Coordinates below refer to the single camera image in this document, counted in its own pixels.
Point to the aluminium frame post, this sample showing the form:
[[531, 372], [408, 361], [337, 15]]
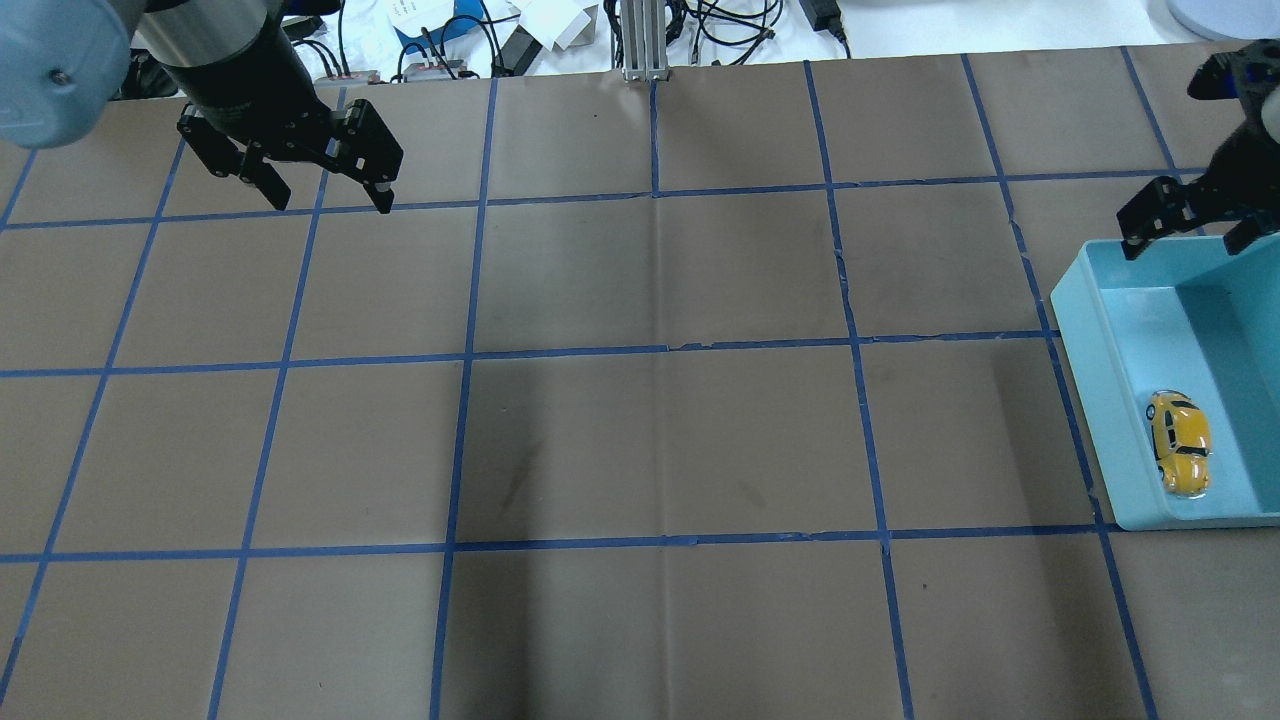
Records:
[[639, 36]]

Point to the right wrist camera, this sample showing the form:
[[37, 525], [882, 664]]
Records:
[[1247, 75]]

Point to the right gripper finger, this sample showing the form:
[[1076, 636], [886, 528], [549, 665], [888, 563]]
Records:
[[1244, 233], [1133, 247]]

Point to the teal plastic bin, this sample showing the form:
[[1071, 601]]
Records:
[[1185, 316]]

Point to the black power adapter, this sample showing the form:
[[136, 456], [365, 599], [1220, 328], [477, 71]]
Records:
[[516, 55]]

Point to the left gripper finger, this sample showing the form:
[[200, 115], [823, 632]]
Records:
[[382, 196], [263, 176]]

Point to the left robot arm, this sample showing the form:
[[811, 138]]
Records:
[[62, 62]]

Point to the brown paper table mat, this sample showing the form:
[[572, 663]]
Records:
[[738, 397]]

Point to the yellow beetle toy car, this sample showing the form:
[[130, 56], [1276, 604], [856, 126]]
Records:
[[1182, 443]]

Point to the blue white cardboard box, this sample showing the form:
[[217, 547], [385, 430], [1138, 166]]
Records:
[[434, 23]]

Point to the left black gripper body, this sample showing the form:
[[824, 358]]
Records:
[[252, 93]]

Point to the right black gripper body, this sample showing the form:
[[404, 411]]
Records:
[[1243, 150]]

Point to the light blue plate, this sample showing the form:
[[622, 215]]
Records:
[[1228, 20]]

